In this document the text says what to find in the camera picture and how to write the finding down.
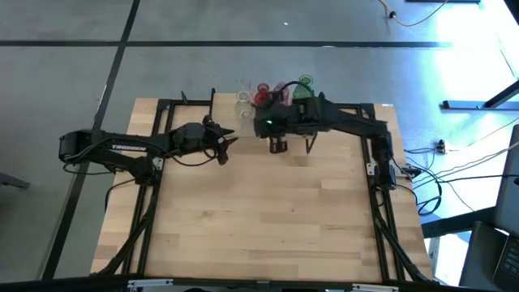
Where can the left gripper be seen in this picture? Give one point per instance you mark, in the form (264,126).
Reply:
(194,138)

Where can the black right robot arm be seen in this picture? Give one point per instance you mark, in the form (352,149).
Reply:
(357,121)

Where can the black floor stand base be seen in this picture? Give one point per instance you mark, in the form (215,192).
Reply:
(462,104)

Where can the clear swirl glass vase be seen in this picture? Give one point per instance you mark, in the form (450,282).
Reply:
(245,113)

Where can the tall clear glass vase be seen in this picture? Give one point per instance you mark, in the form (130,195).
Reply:
(240,86)

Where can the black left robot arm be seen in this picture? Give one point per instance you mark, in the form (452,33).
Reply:
(121,148)

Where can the red glass vase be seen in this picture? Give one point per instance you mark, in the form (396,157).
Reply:
(261,98)

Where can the black table frame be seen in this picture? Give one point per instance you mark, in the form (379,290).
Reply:
(367,107)

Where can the tall green glass vase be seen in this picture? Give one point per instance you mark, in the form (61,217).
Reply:
(305,86)

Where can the clear ribbed glass vase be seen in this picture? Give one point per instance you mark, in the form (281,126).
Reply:
(243,96)

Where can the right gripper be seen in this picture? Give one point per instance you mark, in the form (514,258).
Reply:
(280,119)

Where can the pink swirl glass vase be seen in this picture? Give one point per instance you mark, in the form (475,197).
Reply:
(285,91)

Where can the black side table leg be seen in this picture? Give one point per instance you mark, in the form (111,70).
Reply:
(454,225)

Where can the grey laptop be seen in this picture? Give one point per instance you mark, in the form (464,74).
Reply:
(511,182)

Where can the black power plug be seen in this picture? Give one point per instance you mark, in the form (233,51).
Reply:
(441,145)

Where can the white metal bracket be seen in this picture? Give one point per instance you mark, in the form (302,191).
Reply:
(375,288)
(150,283)

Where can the grey furniture foot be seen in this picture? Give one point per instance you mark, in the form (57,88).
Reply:
(12,180)

